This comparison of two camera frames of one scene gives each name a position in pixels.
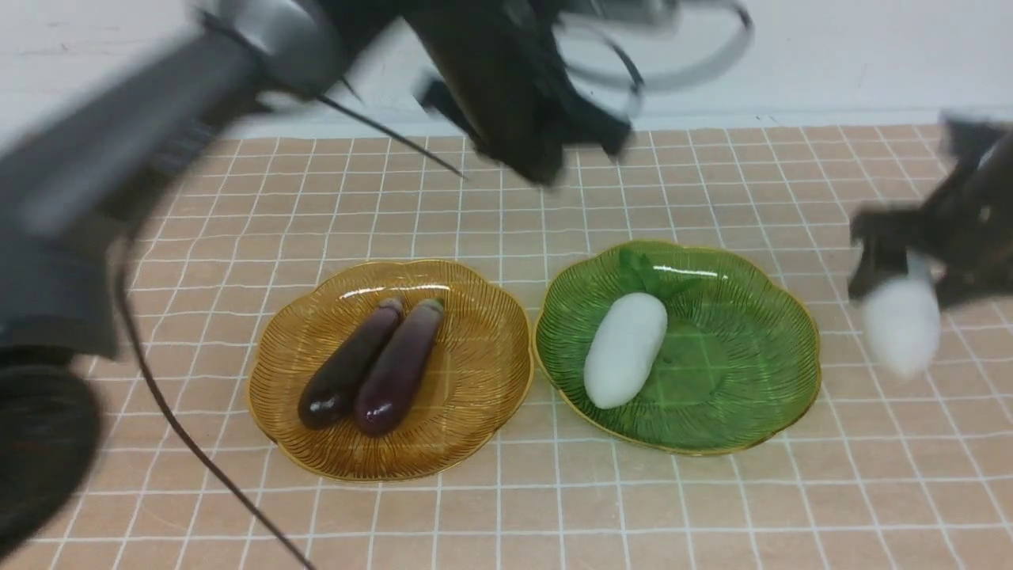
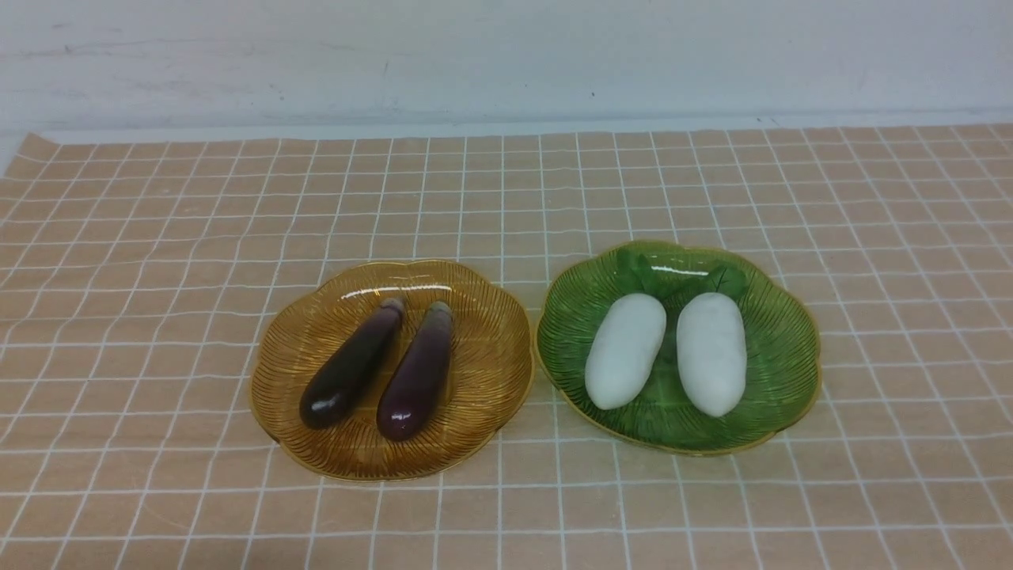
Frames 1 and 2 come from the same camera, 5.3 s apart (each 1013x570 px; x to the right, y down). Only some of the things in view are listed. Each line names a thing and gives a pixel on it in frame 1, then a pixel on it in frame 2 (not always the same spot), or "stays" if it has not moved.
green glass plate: [739, 365] stays
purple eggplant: [326, 396] stays
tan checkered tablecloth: [878, 472] stays
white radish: [901, 317] → [711, 354]
